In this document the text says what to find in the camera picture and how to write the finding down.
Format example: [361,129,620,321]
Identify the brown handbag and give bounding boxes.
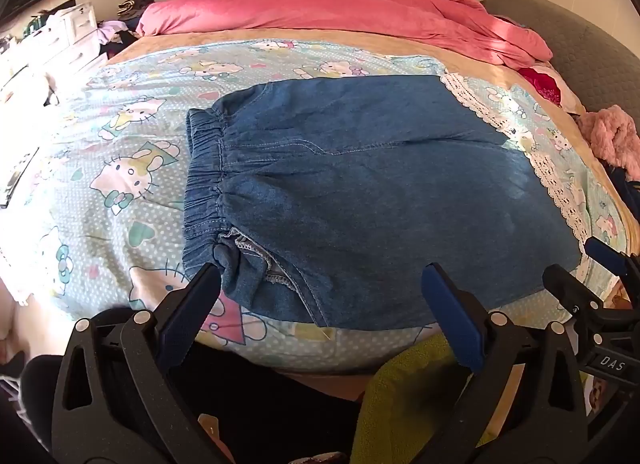
[117,0,157,17]

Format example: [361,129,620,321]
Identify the person's black trousers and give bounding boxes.
[165,343,373,464]

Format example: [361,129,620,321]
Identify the pile of clothes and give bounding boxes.
[97,19,142,60]

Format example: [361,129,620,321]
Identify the cartoon cat printed blanket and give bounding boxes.
[0,39,631,375]

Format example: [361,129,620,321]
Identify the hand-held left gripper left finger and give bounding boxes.
[51,262,236,464]

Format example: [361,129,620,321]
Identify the pink duvet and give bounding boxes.
[136,0,553,70]

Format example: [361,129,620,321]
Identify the dark blue cloth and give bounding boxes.
[607,164,640,207]

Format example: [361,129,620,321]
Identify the grey padded headboard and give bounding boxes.
[480,0,640,115]

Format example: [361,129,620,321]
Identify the person's green fleece jacket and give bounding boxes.
[349,333,498,464]

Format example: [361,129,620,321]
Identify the red cloth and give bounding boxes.
[517,64,563,105]

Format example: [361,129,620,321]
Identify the white drawer chest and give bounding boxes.
[0,1,108,110]

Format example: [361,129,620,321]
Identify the pink fluffy garment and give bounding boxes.
[575,105,640,170]

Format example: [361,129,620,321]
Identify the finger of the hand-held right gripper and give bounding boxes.
[585,237,630,276]
[542,264,606,319]

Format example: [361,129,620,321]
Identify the blue denim pants lace trim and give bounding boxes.
[182,75,586,332]

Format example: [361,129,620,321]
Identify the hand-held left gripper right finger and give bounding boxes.
[421,263,588,464]

